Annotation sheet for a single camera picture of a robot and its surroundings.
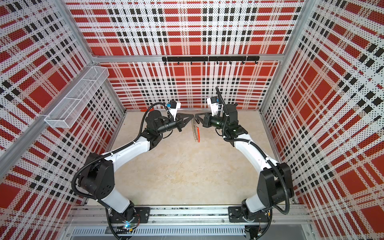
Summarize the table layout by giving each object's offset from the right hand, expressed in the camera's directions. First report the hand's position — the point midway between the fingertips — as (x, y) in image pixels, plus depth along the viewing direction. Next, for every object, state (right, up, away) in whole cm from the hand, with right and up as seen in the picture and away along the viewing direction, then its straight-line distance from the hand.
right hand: (196, 116), depth 75 cm
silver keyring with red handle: (-1, -8, +14) cm, 16 cm away
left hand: (-2, -1, +1) cm, 2 cm away
